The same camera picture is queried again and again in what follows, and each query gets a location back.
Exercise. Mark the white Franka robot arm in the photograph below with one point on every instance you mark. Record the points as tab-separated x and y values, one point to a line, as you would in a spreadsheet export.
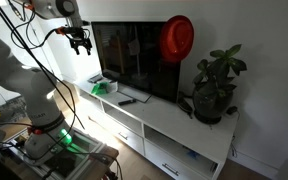
37	96

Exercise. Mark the black remote control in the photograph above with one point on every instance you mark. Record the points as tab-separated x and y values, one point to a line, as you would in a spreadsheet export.
127	102

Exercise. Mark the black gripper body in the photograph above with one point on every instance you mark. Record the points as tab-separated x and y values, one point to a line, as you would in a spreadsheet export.
80	40

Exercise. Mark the green plastic box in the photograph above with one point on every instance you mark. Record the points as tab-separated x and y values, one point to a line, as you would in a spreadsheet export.
100	88

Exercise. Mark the aluminium robot base platform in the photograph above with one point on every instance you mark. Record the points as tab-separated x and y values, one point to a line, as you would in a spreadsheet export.
80	148

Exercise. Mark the small blue object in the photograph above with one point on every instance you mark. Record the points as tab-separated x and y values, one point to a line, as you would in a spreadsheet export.
192	154

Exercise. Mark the black power adapter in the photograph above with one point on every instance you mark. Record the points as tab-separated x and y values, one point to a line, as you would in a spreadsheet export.
231	110

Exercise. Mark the dark round plant pot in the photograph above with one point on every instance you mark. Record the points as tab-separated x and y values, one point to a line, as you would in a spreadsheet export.
212	105

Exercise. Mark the green leafy plant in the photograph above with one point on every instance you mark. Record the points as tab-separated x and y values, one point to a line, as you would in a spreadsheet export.
219	71

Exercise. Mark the black flat screen television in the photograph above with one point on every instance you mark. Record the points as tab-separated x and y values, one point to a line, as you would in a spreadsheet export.
130	56

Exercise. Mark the red hat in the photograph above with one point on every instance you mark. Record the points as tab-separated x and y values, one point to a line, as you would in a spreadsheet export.
176	39

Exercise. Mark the white tv stand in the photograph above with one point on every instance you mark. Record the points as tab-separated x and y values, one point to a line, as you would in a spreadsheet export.
170	123

